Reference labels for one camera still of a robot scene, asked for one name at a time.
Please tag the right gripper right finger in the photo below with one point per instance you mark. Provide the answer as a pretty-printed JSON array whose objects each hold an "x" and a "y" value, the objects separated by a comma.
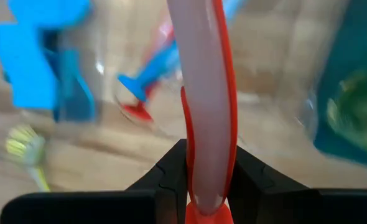
[{"x": 280, "y": 202}]

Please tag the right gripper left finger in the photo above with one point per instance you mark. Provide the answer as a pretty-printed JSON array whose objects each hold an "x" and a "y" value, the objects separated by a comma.
[{"x": 109, "y": 205}]

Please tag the red and pink dish brush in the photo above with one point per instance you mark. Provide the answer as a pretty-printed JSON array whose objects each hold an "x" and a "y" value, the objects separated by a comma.
[
  {"x": 205, "y": 93},
  {"x": 137, "y": 112}
]

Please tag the yellow-green dish brush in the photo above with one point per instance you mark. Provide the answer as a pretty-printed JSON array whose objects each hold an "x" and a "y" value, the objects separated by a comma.
[{"x": 25, "y": 146}]

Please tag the blue scrub sponge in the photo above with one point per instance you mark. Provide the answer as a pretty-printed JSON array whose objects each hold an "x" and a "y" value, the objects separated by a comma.
[
  {"x": 25, "y": 62},
  {"x": 77, "y": 99}
]

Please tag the small clear plastic bin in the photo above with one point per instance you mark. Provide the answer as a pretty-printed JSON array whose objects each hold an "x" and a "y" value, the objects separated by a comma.
[{"x": 264, "y": 62}]

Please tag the large clear plastic bin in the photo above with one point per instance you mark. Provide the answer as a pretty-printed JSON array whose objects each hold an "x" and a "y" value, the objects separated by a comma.
[{"x": 99, "y": 67}]

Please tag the teal plastic bin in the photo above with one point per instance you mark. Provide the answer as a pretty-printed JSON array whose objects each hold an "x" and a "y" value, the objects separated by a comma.
[{"x": 342, "y": 46}]

